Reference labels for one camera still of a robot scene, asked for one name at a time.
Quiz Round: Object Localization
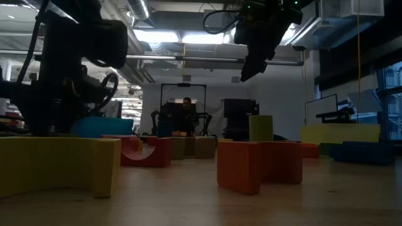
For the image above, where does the green studded brick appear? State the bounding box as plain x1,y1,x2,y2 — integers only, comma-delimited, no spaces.
318,143,334,157

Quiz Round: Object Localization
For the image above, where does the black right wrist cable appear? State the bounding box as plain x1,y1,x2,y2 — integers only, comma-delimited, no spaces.
202,9,244,35

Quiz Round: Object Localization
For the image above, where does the coral arch block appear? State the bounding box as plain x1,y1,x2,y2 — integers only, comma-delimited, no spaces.
216,141,303,196

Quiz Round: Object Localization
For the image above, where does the red arch block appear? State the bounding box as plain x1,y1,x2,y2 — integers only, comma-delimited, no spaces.
120,136,173,168

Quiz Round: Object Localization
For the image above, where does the large yellow arch block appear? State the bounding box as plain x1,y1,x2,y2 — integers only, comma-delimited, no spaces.
0,136,122,199

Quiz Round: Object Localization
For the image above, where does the silver round air duct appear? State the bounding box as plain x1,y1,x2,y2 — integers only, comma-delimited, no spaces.
126,0,151,21

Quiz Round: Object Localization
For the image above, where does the black cabinet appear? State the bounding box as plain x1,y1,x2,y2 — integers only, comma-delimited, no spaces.
222,98,261,141

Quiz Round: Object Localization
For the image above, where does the lime green cylinder block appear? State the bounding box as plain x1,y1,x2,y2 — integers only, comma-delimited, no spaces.
249,115,274,143

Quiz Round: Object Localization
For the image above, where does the black bracket stand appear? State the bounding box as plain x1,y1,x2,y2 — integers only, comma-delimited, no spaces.
315,107,356,124

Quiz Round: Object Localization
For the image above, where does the coral cylinder block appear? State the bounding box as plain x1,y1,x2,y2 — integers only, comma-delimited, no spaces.
100,134,144,153

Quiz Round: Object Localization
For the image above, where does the lime yellow block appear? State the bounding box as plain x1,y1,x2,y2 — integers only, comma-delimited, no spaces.
171,137,187,160

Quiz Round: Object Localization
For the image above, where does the blue arch block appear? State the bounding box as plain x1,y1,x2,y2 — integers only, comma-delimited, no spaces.
340,141,397,166

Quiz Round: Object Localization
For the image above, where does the ceiling light panel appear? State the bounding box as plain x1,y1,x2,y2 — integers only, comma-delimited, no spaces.
181,32,232,45
133,30,180,44

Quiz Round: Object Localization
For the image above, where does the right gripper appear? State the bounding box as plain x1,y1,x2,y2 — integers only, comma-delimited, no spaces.
234,4,304,83

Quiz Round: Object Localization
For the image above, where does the white triangular shade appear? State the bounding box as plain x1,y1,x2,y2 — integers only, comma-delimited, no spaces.
346,90,383,114

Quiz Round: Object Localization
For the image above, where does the window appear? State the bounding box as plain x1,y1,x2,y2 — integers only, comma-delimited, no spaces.
376,61,402,141

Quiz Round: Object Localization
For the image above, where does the white ceiling unit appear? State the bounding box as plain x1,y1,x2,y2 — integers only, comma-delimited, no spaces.
340,0,384,18

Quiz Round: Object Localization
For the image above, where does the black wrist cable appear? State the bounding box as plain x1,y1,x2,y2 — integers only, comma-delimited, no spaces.
89,72,119,114
202,9,244,35

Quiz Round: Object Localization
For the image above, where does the red cylinder block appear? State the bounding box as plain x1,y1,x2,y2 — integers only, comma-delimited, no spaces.
301,143,321,159

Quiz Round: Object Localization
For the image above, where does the person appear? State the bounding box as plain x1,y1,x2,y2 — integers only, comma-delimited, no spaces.
180,96,198,126

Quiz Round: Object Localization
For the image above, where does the blue studded brick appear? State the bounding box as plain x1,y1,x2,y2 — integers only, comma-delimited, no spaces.
329,144,346,163

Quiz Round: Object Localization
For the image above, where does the black metal station frame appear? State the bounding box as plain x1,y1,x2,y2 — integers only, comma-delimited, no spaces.
159,82,208,136

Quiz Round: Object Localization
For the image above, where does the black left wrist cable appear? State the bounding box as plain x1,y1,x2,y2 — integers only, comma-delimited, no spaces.
89,72,119,114

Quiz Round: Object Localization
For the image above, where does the tan cube block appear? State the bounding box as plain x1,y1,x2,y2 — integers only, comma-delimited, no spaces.
185,136,218,159

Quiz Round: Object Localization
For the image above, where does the long horizontal metal pipe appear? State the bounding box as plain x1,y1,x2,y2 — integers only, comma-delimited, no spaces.
0,49,305,67

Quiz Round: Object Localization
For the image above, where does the white sheet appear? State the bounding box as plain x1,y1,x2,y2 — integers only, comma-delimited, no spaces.
105,99,123,119

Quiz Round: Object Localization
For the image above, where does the white board black frame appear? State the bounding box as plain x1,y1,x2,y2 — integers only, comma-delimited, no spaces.
303,93,339,126

